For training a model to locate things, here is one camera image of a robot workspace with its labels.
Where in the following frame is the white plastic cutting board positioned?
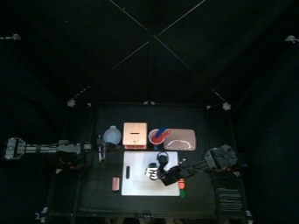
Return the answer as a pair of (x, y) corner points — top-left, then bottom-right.
(120, 150), (181, 197)

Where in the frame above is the light blue bowl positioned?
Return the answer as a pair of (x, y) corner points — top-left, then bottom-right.
(101, 125), (122, 146)

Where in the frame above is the wooden box with slot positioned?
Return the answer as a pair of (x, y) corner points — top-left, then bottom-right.
(121, 122), (149, 151)

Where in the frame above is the red plastic cup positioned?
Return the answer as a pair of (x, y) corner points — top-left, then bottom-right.
(146, 129), (168, 145)

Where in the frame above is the red toy utensil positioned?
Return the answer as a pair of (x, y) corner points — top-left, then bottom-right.
(153, 129), (173, 143)

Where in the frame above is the blue toy utensil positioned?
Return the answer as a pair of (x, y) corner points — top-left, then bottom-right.
(154, 126), (168, 138)

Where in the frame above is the pink rectangular block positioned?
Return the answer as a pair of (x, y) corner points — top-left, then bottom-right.
(110, 177), (120, 192)

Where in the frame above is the white bead chain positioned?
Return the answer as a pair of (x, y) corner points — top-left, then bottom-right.
(165, 139), (192, 149)

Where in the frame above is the grey frame clamp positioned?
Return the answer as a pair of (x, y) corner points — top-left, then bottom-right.
(284, 34), (299, 44)
(0, 33), (22, 41)

